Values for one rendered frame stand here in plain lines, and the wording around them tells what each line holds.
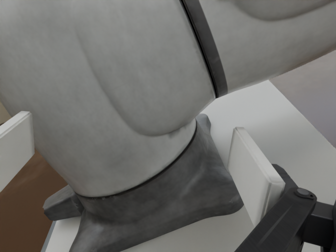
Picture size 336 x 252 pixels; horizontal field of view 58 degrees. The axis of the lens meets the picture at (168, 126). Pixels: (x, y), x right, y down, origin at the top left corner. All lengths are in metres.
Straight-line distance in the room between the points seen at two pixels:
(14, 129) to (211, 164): 0.19
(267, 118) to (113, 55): 0.23
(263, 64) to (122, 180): 0.15
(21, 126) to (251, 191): 0.13
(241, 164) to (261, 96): 0.27
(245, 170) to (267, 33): 0.10
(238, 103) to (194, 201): 0.20
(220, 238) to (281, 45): 0.16
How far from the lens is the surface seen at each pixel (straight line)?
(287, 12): 0.23
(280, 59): 0.26
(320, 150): 0.33
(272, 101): 0.42
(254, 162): 0.16
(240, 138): 0.19
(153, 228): 0.30
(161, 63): 0.22
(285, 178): 0.17
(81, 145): 0.25
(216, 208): 0.28
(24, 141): 0.20
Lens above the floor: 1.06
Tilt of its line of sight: 26 degrees down
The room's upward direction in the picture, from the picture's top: 24 degrees counter-clockwise
